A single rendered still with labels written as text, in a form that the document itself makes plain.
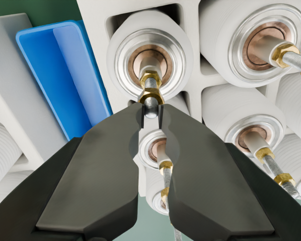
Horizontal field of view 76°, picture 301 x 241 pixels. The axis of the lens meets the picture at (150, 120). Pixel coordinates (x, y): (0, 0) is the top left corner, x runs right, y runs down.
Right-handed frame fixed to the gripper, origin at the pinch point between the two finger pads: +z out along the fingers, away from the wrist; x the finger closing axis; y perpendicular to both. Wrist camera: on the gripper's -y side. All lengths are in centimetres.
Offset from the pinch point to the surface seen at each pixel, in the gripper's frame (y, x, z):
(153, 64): -0.5, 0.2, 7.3
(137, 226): 79, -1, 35
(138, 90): 3.1, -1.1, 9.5
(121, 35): -2.3, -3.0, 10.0
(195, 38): -1.3, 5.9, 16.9
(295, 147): 14.5, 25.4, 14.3
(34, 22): 0.3, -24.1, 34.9
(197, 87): 5.5, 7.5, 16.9
